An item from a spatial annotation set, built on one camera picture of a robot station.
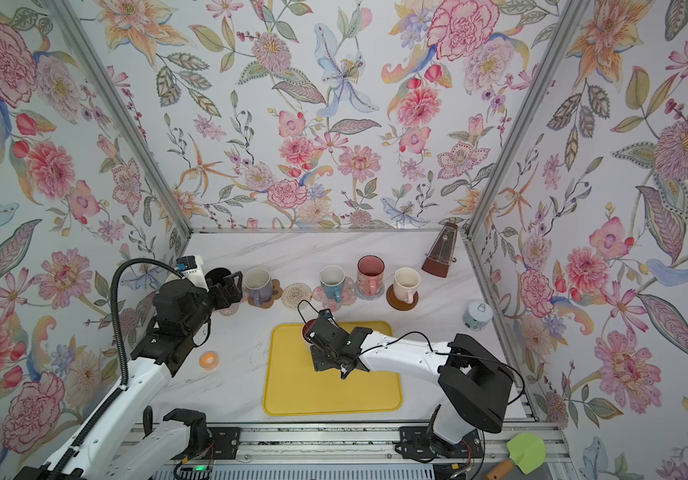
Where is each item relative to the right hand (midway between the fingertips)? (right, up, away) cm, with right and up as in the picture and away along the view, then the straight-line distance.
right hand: (322, 353), depth 85 cm
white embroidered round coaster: (-11, +15, +19) cm, 27 cm away
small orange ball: (-34, -3, +4) cm, 34 cm away
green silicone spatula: (+51, -21, -11) cm, 56 cm away
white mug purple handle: (-23, +19, +17) cm, 34 cm away
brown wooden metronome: (+39, +28, +19) cm, 52 cm away
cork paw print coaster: (-17, +15, +18) cm, 29 cm away
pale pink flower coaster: (-31, +10, +13) cm, 35 cm away
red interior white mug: (-5, +7, +1) cm, 8 cm away
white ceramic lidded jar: (+47, +9, +8) cm, 49 cm away
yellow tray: (-8, -9, -2) cm, 12 cm away
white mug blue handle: (+2, +20, +18) cm, 27 cm away
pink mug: (+15, +22, +11) cm, 28 cm away
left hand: (-23, +22, -7) cm, 32 cm away
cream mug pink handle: (+26, +19, +9) cm, 33 cm away
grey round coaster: (+14, +14, +16) cm, 25 cm away
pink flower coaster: (+8, +14, +17) cm, 23 cm away
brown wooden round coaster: (+24, +12, +14) cm, 30 cm away
